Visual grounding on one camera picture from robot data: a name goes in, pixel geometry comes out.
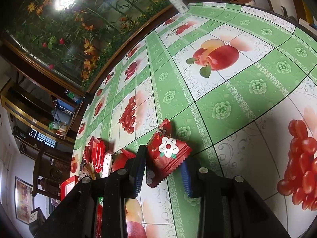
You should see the red candy packet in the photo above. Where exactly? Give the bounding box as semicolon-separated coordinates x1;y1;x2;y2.
111;149;136;172

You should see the red flower snack packet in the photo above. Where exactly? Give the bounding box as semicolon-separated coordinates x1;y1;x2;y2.
146;119;192;189

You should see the red gift box tray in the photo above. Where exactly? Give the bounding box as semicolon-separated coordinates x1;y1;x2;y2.
60;175;78;200

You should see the white dotted snack packet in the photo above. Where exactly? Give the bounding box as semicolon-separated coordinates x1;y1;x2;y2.
100;151;114;178

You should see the long red snack packet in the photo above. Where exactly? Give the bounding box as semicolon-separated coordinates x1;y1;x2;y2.
91;138;106;173

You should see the dark wooden chair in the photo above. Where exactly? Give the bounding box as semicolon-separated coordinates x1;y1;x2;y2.
31;141;62;200

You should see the green fruit-pattern tablecloth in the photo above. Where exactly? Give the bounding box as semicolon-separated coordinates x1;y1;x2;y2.
70;2;316;237

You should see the floral glass partition panel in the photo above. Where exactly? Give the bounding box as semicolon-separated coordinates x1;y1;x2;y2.
1;0;169;93

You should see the framed wall painting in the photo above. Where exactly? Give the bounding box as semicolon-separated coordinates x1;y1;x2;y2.
14;177;34;225

